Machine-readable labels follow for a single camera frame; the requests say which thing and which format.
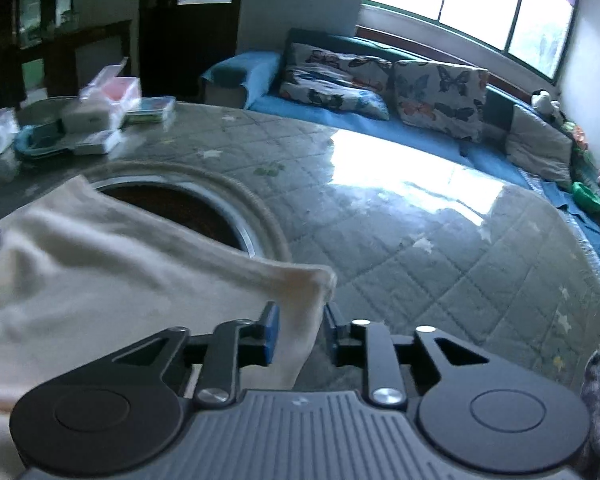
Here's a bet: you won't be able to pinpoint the butterfly print pillow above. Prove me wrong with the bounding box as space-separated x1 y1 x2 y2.
394 59 490 142
285 41 396 86
279 66 392 122

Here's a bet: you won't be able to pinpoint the blue sofa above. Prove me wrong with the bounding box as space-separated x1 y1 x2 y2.
200 27 600 281

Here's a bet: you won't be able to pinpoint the clear plastic box red contents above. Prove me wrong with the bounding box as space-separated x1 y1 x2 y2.
79 57 144 112

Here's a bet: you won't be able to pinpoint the dark wooden door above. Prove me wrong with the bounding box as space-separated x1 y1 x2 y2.
140 0 246 103

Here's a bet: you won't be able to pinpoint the orange green plush toy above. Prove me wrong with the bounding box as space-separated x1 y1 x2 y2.
562 122 589 152

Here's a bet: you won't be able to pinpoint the white plush toy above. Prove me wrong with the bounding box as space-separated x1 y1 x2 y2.
530 89 564 124

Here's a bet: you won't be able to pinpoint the grey cushion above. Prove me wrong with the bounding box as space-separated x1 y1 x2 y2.
505 105 575 191

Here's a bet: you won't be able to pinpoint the flat white box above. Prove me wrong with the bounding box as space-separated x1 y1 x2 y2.
72 130 126 156

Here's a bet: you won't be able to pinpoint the cream sweater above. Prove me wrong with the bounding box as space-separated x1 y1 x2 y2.
0 175 338 480

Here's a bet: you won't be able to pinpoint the dark wooden cabinet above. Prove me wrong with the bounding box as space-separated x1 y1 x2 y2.
0 0 133 108

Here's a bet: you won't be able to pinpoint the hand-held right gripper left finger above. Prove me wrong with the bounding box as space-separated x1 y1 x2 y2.
111 302 281 407

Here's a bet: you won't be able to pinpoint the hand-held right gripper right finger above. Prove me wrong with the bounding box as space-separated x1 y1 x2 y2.
324 302 491 407

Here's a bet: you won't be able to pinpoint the teal tray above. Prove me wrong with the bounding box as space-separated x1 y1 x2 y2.
15 122 79 162

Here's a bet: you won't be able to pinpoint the round metal table basin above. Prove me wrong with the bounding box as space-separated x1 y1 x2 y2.
82 162 293 263

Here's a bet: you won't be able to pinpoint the grey quilted blanket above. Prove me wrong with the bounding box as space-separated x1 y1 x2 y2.
525 170 600 316

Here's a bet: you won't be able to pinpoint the green card box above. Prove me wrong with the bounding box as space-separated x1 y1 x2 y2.
124 96 176 126

